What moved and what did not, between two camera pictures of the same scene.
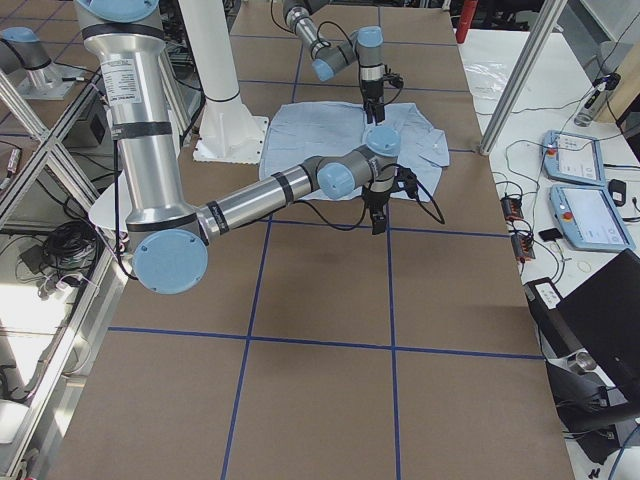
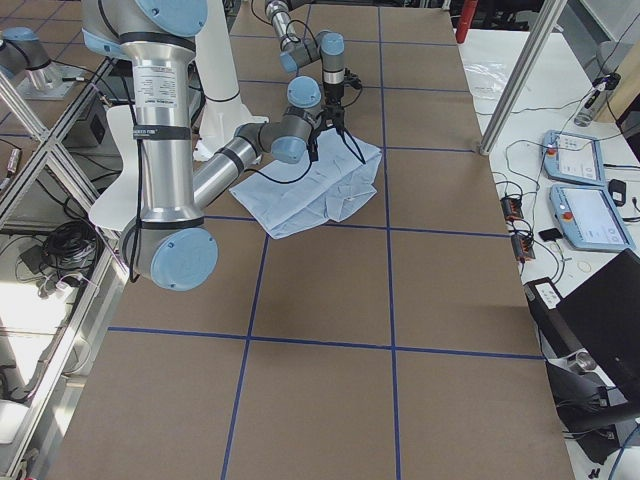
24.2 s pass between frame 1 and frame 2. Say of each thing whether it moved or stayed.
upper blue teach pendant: stayed
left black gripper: moved
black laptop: stayed
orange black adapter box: stayed
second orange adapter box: stayed
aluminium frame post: stayed
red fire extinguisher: stayed
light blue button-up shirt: moved
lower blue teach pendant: stayed
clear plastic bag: stayed
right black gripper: moved
